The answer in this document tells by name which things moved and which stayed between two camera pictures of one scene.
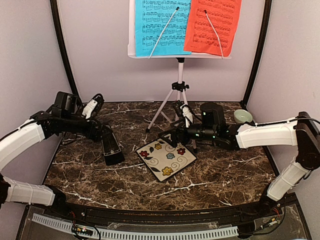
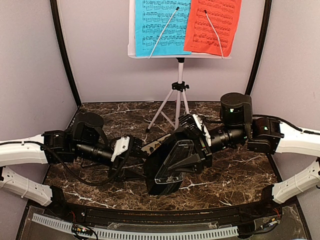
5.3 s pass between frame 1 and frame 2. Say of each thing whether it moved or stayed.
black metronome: moved
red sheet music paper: stayed
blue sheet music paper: stayed
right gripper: moved
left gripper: moved
